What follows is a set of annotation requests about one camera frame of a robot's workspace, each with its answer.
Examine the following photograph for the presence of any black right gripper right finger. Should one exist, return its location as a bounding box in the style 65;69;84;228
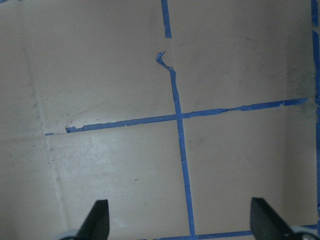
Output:
249;197;299;240

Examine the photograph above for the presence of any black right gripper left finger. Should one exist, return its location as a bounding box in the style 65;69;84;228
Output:
75;199;110;240

